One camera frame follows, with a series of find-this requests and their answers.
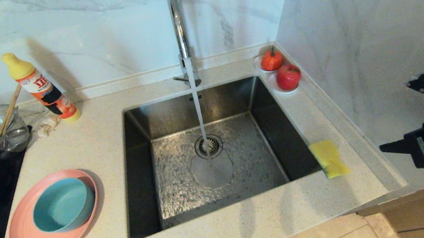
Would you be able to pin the teal bowl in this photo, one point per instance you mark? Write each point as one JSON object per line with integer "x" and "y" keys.
{"x": 63, "y": 206}

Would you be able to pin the pink plate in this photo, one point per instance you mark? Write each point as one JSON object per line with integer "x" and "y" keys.
{"x": 24, "y": 236}

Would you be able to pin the wooden chopstick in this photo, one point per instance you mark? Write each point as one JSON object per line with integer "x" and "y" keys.
{"x": 8, "y": 111}
{"x": 11, "y": 111}

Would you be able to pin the red apple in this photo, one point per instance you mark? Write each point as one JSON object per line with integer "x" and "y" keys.
{"x": 288, "y": 77}

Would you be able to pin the small white dish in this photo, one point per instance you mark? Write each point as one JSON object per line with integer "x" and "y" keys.
{"x": 256, "y": 65}
{"x": 271, "y": 84}

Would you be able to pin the crumpled white tissue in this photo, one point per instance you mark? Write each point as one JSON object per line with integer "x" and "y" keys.
{"x": 48, "y": 126}

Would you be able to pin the stainless steel sink basin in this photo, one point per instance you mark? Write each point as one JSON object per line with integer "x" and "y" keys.
{"x": 233, "y": 102}

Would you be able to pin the round metal drain strainer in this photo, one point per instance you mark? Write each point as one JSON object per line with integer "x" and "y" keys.
{"x": 214, "y": 146}

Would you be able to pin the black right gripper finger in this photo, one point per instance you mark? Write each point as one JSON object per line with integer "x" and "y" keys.
{"x": 395, "y": 146}

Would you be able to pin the wooden cabinet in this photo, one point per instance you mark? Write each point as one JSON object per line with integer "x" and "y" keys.
{"x": 423, "y": 212}

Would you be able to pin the orange persimmon fruit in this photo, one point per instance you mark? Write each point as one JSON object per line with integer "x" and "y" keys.
{"x": 271, "y": 61}

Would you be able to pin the yellow-capped orange dish soap bottle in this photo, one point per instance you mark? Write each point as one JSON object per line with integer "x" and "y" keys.
{"x": 23, "y": 71}

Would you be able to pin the yellow sponge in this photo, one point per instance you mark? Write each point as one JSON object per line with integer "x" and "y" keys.
{"x": 329, "y": 158}

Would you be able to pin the chrome kitchen faucet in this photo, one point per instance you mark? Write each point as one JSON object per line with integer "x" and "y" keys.
{"x": 179, "y": 34}

